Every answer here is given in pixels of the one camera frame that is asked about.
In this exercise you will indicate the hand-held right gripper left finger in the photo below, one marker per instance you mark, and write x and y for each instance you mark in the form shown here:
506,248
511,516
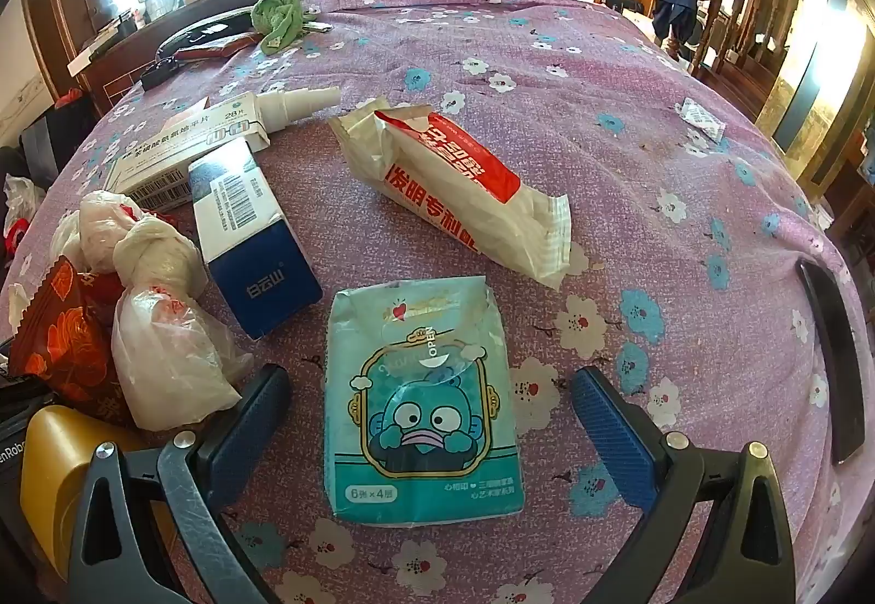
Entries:
246,433

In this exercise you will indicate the black suitcase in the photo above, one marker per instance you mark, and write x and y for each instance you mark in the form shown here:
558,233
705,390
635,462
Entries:
58,132

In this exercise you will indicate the red flat box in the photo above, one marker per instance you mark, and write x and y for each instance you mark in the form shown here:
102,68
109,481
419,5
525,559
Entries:
212,50

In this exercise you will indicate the white knotted plastic bag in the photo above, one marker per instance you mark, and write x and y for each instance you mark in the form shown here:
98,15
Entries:
171,364

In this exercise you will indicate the teal cartoon tissue packet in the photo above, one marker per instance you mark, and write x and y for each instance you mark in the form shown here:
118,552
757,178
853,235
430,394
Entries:
424,371

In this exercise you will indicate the blue and white carton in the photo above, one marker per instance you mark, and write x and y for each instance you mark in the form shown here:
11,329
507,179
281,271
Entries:
260,276

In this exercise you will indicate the purple floral tablecloth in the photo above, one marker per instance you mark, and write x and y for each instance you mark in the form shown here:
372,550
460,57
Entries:
615,200

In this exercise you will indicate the white and red snack wrapper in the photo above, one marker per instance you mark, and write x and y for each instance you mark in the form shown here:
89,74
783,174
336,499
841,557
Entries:
451,194

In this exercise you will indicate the crumpled white plastic bag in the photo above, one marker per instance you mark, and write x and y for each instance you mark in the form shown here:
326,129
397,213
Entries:
102,228

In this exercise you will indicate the white book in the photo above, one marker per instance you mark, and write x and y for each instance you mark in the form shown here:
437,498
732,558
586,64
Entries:
92,57

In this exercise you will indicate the small black case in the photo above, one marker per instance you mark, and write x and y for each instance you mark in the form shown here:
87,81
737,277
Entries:
158,74

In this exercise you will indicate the green cloth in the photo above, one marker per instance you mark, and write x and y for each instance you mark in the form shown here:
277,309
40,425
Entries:
280,16

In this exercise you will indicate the small white sachet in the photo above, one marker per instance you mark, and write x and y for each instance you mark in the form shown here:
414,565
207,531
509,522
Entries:
701,118

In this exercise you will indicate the dark jacket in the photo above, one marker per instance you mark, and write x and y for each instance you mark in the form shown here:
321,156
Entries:
673,9

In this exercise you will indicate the wooden stair railing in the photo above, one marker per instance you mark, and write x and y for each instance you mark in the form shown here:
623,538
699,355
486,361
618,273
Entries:
745,2

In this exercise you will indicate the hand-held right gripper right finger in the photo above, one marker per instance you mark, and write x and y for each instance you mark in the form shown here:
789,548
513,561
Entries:
615,440

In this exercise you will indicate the clear plastic bag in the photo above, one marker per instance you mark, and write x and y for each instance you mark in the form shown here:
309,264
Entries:
20,200

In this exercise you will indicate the white medicine box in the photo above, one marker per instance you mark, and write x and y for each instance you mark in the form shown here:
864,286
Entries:
198,132

